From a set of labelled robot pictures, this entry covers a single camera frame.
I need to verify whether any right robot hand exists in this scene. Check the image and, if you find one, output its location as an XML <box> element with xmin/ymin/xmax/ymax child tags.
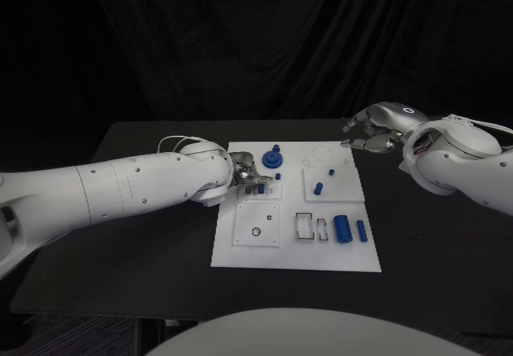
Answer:
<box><xmin>339</xmin><ymin>101</ymin><xmax>431</xmax><ymax>154</ymax></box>

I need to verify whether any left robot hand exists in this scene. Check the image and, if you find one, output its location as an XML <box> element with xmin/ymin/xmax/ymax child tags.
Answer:
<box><xmin>228</xmin><ymin>151</ymin><xmax>275</xmax><ymax>187</ymax></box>

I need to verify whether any white task board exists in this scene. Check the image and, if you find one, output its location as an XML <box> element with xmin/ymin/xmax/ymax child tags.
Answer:
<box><xmin>209</xmin><ymin>141</ymin><xmax>383</xmax><ymax>273</ymax></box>

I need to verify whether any blue gear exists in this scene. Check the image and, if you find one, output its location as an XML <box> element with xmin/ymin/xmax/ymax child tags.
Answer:
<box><xmin>262</xmin><ymin>151</ymin><xmax>285</xmax><ymax>169</ymax></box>

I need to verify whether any large blue cylinder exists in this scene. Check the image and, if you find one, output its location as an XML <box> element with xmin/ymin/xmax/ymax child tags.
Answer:
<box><xmin>333</xmin><ymin>214</ymin><xmax>353</xmax><ymax>244</ymax></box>

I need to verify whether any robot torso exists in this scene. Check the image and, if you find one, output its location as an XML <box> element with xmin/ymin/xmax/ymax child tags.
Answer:
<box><xmin>144</xmin><ymin>307</ymin><xmax>481</xmax><ymax>356</ymax></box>

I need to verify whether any white cable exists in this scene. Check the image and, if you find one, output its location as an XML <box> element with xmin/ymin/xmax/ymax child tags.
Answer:
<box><xmin>157</xmin><ymin>135</ymin><xmax>206</xmax><ymax>154</ymax></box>
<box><xmin>448</xmin><ymin>113</ymin><xmax>513</xmax><ymax>134</ymax></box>

